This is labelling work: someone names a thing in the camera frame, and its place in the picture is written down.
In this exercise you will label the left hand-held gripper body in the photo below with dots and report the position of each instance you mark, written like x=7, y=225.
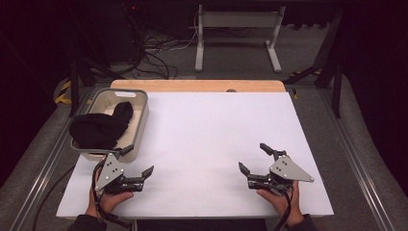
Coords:
x=109, y=171

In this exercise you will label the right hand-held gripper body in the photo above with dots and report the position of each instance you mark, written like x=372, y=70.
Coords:
x=285, y=170

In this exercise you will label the black sleeveless shirt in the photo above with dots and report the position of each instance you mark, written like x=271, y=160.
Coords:
x=96, y=130

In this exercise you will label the beige plastic basket grey rim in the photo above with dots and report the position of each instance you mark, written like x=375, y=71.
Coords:
x=109, y=99

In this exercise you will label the person's left hand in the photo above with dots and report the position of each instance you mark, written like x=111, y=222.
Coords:
x=110, y=200

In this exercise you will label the person's right hand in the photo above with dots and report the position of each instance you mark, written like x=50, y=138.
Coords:
x=282, y=205

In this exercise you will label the white board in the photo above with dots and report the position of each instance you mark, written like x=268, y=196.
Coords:
x=205, y=144

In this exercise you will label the yellow black floor tape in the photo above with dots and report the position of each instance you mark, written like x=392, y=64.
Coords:
x=296, y=73
x=62, y=100

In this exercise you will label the black metal stand with legs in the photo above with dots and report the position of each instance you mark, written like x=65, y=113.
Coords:
x=336, y=96

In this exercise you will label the black equipment case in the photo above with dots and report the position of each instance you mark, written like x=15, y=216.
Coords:
x=118, y=35

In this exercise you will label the aluminium rail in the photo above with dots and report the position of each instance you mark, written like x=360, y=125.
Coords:
x=38, y=192
x=365, y=183

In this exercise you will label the black metal stand post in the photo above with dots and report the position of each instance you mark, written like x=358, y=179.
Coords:
x=74, y=96

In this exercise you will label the white metal stand frame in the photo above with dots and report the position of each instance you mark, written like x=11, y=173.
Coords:
x=237, y=19

